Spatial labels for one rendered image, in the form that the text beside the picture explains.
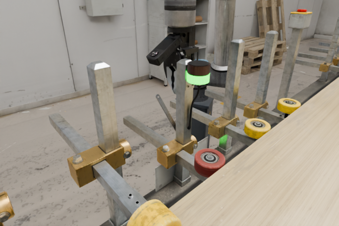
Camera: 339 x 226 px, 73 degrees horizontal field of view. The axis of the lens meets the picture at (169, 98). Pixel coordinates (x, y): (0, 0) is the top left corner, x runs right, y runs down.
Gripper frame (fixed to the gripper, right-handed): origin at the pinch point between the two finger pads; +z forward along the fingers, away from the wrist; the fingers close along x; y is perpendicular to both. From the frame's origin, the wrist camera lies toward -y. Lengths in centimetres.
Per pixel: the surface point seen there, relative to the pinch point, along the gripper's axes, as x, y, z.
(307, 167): -40.0, 8.8, 10.8
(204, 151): -19.0, -6.4, 10.2
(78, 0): 247, 73, -21
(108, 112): -9.6, -28.2, -5.9
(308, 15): -11, 72, -20
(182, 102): -8.7, -4.9, -0.6
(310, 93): -10, 115, 31
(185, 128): -9.6, -4.2, 8.3
